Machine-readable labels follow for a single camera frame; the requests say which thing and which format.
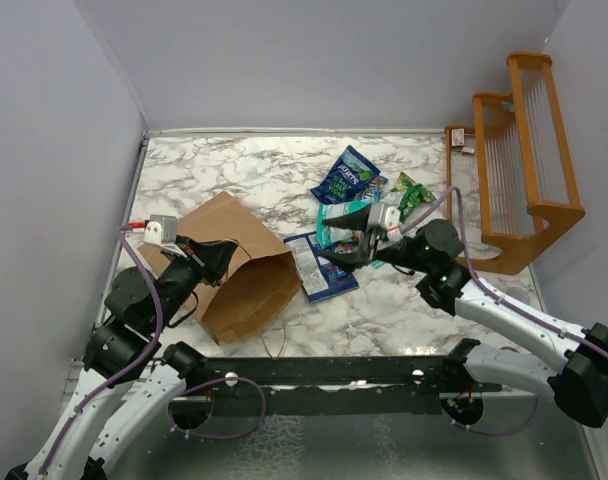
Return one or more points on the orange wooden rack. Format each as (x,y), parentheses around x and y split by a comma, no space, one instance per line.
(528,193)

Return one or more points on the blue white chips bag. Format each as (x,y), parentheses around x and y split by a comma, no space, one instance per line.
(321,279)

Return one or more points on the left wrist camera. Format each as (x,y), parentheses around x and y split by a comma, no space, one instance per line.
(159,231)

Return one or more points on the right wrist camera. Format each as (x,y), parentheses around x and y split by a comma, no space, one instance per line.
(383,217)

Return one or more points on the small red white box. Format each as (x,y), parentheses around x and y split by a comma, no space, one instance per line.
(457,137)

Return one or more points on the blue Burts chips bag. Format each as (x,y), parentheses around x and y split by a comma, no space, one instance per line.
(350,174)

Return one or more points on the brown paper bag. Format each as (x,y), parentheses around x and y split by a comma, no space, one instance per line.
(262,277)

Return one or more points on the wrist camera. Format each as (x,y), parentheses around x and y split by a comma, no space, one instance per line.
(383,217)
(159,231)

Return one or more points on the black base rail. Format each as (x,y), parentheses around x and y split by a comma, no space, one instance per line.
(321,386)

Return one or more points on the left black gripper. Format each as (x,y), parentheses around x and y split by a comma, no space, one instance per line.
(210,258)

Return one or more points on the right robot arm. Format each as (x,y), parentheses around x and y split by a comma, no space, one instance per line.
(562,361)

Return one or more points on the blue M&M's packet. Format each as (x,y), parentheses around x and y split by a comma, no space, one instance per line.
(374,189)
(344,250)

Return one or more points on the green candy bag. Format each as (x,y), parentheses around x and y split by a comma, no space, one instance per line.
(407,195)

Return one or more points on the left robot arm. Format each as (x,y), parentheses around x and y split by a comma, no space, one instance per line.
(103,416)

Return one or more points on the small clear plastic cup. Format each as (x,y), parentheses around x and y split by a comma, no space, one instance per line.
(519,294)

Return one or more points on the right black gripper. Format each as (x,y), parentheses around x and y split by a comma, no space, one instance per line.
(368,246)

